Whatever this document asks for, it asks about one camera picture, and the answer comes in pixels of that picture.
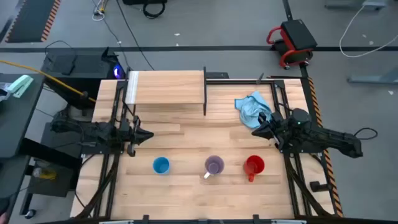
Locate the purple and white mug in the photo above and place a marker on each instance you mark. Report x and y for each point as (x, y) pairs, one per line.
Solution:
(214, 165)

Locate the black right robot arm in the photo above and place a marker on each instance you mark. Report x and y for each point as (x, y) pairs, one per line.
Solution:
(329, 137)

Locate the black cylinder knob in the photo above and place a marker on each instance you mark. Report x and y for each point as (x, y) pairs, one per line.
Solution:
(318, 186)

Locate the black aluminium table frame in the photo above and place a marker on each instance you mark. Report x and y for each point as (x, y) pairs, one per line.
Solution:
(236, 82)

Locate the wooden shelf with black legs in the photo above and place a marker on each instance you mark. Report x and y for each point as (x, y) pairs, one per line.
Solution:
(168, 87)

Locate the mint green stapler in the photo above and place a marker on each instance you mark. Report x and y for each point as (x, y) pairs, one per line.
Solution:
(21, 84)

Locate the black computer tower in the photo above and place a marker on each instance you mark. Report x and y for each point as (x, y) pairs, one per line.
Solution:
(81, 67)

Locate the black side desk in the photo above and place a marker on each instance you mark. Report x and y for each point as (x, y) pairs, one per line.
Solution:
(14, 118)

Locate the light blue cloth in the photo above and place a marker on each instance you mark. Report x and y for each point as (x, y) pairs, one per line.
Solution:
(248, 109)

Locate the red mug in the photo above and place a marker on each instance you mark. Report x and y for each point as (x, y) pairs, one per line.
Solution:
(254, 165)

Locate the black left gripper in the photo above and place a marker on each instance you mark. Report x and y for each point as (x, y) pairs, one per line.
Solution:
(129, 133)

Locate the black flat box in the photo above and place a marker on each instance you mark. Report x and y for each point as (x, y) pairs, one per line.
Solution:
(64, 64)

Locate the black mat with orange edge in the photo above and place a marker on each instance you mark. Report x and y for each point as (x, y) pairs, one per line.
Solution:
(31, 20)

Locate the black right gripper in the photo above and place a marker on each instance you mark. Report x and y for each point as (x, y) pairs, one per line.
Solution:
(280, 127)

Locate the blue plastic cup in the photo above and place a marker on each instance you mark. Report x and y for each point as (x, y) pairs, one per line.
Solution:
(161, 165)

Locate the orange black hazard strip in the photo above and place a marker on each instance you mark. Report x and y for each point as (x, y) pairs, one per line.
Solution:
(326, 161)

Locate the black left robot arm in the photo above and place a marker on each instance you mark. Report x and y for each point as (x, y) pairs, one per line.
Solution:
(99, 132)

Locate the red and black rolling stool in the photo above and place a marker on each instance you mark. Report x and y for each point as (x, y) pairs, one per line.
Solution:
(293, 42)

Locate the yellow item on cart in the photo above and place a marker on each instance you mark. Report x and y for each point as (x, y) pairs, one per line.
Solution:
(46, 174)

